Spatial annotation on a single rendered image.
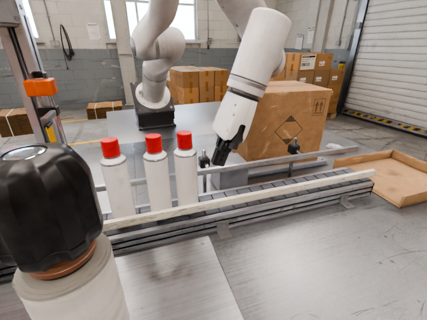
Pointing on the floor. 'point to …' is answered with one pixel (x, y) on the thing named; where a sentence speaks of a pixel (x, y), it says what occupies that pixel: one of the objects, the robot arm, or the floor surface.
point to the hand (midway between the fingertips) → (219, 157)
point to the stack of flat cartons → (14, 122)
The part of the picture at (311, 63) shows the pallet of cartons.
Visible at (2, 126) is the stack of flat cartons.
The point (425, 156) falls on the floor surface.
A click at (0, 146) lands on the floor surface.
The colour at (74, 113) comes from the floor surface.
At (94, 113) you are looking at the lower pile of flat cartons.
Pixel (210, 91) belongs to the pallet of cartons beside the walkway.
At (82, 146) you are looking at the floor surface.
